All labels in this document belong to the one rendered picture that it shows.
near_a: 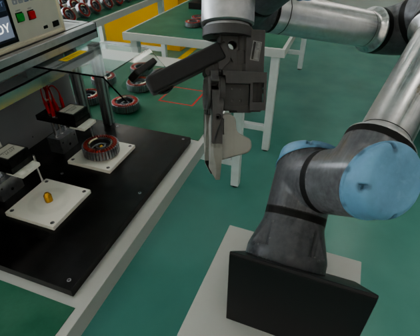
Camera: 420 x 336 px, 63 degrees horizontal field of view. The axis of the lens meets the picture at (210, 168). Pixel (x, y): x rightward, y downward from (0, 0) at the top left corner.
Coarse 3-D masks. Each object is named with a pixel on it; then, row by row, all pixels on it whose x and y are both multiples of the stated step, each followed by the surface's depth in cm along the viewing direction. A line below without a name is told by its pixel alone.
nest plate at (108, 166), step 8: (120, 144) 113; (128, 144) 113; (80, 152) 109; (120, 152) 109; (128, 152) 110; (72, 160) 106; (80, 160) 106; (88, 160) 106; (112, 160) 106; (120, 160) 106; (88, 168) 104; (96, 168) 103; (104, 168) 103; (112, 168) 103
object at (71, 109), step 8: (72, 104) 106; (40, 112) 106; (56, 112) 106; (64, 112) 101; (72, 112) 101; (80, 112) 102; (40, 120) 106; (48, 120) 104; (56, 120) 103; (64, 120) 102; (72, 120) 101; (80, 120) 103; (88, 120) 106; (64, 128) 112; (72, 128) 103; (80, 128) 102; (88, 128) 104; (56, 136) 109
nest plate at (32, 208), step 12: (48, 180) 98; (36, 192) 94; (60, 192) 94; (72, 192) 94; (84, 192) 94; (24, 204) 90; (36, 204) 90; (48, 204) 90; (60, 204) 90; (72, 204) 90; (12, 216) 87; (24, 216) 86; (36, 216) 86; (48, 216) 86; (60, 216) 86; (48, 228) 84
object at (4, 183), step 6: (6, 174) 93; (0, 180) 91; (6, 180) 91; (12, 180) 93; (18, 180) 95; (0, 186) 90; (6, 186) 92; (12, 186) 94; (18, 186) 96; (0, 192) 90; (6, 192) 92; (12, 192) 94; (0, 198) 92; (6, 198) 93
